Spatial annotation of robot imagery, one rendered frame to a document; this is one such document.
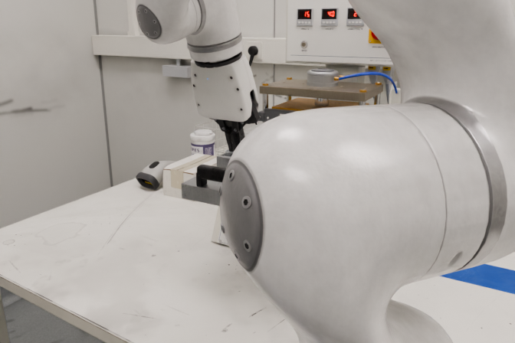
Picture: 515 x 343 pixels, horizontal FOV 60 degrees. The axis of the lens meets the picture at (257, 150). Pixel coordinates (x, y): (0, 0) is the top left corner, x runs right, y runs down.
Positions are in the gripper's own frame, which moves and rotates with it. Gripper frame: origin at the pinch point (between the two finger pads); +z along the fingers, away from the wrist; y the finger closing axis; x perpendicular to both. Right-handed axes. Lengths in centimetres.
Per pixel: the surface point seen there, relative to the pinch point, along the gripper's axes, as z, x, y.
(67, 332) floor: 114, 0, -108
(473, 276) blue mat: 39, 18, 40
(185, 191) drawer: 9.7, -5.6, -9.8
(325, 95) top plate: 8.3, 33.8, 3.5
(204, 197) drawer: 10.1, -5.7, -5.6
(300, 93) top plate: 8.2, 33.7, -2.8
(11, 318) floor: 112, -5, -138
